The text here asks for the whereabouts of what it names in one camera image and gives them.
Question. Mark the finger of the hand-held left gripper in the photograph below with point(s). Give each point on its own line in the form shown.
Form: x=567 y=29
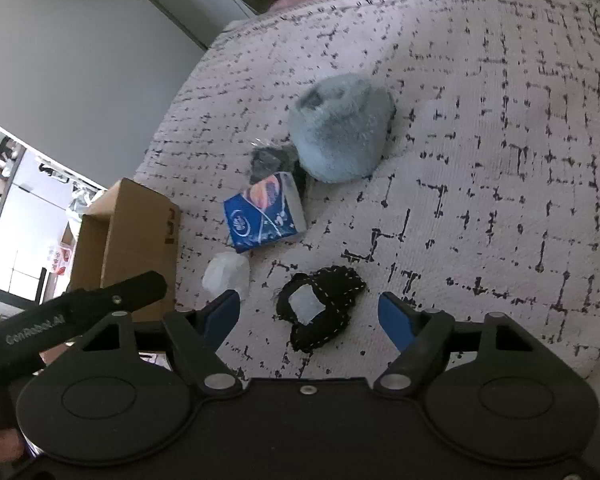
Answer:
x=135 y=289

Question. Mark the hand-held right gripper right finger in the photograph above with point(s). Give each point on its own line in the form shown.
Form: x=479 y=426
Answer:
x=396 y=321

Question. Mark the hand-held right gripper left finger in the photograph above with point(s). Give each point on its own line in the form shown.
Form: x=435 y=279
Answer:
x=224 y=311

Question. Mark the clear white plastic bag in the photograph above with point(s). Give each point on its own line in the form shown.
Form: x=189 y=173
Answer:
x=225 y=271

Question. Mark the brown cardboard box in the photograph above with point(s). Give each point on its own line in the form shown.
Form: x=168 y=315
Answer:
x=122 y=240

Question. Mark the black cloth with white stitching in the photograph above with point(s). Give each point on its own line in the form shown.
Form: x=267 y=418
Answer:
x=330 y=290

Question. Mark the blue tissue packet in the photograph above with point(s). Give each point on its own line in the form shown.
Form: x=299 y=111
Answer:
x=262 y=212

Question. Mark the dark item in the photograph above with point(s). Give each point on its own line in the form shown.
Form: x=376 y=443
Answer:
x=272 y=160

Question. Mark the white blanket with black pattern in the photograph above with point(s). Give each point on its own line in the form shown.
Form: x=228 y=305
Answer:
x=480 y=185

